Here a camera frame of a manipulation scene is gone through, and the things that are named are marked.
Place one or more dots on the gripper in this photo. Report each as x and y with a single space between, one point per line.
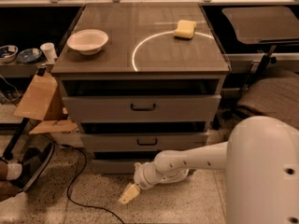
144 178

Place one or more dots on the grey bottom drawer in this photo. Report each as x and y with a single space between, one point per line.
116 167

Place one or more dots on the grey drawer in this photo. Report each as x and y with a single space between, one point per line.
142 108
116 167
142 141

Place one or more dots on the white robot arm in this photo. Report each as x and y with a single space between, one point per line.
261 162

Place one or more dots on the grey middle drawer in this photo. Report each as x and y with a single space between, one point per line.
142 141

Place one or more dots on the grey top drawer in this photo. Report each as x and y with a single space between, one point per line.
142 108

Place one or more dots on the grey drawer cabinet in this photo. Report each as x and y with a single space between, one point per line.
143 58

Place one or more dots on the black sneaker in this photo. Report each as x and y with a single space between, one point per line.
33 163

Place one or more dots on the person leg brown trousers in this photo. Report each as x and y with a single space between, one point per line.
9 172

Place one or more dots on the brown cardboard box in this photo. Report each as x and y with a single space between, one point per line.
42 102

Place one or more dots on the black stand leg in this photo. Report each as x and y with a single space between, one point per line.
18 129

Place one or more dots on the white bowl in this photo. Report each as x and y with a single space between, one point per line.
87 42

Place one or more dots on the white paper cup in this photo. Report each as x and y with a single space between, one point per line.
49 51

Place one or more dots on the grey side shelf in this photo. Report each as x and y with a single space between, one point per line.
18 70

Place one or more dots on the yellow sponge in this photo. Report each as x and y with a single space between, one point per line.
185 29

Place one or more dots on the black office chair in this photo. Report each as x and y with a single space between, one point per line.
272 91

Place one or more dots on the metal bowl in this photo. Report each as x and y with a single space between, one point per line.
8 53

